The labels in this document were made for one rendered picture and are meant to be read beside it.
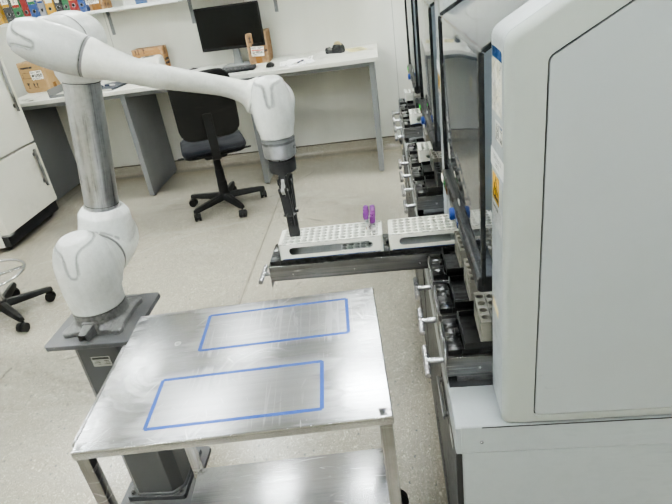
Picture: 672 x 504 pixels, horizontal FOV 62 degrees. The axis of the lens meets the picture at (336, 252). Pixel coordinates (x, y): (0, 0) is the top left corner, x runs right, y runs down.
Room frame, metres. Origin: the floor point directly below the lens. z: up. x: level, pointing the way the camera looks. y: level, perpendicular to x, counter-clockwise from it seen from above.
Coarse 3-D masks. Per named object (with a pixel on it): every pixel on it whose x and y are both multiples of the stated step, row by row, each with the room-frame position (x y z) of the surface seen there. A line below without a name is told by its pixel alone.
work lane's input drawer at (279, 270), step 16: (384, 240) 1.44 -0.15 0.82; (272, 256) 1.45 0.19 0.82; (336, 256) 1.39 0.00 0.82; (352, 256) 1.39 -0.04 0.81; (368, 256) 1.38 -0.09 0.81; (384, 256) 1.37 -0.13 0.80; (400, 256) 1.36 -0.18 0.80; (416, 256) 1.35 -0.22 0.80; (272, 272) 1.40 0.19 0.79; (288, 272) 1.40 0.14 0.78; (304, 272) 1.39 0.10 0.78; (320, 272) 1.39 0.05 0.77; (336, 272) 1.38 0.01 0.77; (352, 272) 1.38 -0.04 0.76; (368, 272) 1.37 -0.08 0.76
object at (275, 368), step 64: (192, 320) 1.16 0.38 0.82; (256, 320) 1.12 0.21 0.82; (320, 320) 1.08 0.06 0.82; (128, 384) 0.95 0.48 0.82; (192, 384) 0.92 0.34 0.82; (256, 384) 0.89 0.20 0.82; (320, 384) 0.86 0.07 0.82; (384, 384) 0.83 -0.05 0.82; (128, 448) 0.77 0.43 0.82; (192, 448) 1.19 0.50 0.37; (384, 448) 0.75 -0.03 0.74
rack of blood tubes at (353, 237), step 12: (300, 228) 1.51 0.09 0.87; (312, 228) 1.50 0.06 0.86; (324, 228) 1.50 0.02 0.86; (336, 228) 1.47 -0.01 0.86; (348, 228) 1.47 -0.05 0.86; (360, 228) 1.45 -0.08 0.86; (288, 240) 1.44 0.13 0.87; (300, 240) 1.43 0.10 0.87; (312, 240) 1.43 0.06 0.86; (324, 240) 1.40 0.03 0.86; (336, 240) 1.40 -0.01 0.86; (348, 240) 1.39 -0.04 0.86; (360, 240) 1.39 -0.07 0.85; (372, 240) 1.39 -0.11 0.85; (288, 252) 1.42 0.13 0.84; (300, 252) 1.46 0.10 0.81; (312, 252) 1.45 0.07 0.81; (324, 252) 1.40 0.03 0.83; (336, 252) 1.40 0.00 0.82; (348, 252) 1.39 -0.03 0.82
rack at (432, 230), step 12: (432, 216) 1.46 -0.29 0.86; (444, 216) 1.45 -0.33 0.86; (396, 228) 1.41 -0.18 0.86; (408, 228) 1.41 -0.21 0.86; (420, 228) 1.39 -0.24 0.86; (432, 228) 1.38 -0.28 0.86; (444, 228) 1.37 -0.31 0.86; (456, 228) 1.36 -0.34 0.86; (396, 240) 1.38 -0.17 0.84; (408, 240) 1.44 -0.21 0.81; (420, 240) 1.43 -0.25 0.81; (432, 240) 1.41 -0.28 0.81; (444, 240) 1.40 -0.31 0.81
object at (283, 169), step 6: (294, 156) 1.46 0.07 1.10; (270, 162) 1.44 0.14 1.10; (276, 162) 1.43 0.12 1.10; (282, 162) 1.43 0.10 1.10; (288, 162) 1.43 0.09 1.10; (294, 162) 1.45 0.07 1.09; (270, 168) 1.44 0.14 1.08; (276, 168) 1.43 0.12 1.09; (282, 168) 1.43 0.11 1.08; (288, 168) 1.43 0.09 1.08; (294, 168) 1.44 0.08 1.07; (276, 174) 1.43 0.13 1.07; (282, 174) 1.43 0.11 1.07; (288, 174) 1.46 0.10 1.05; (288, 186) 1.44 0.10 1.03
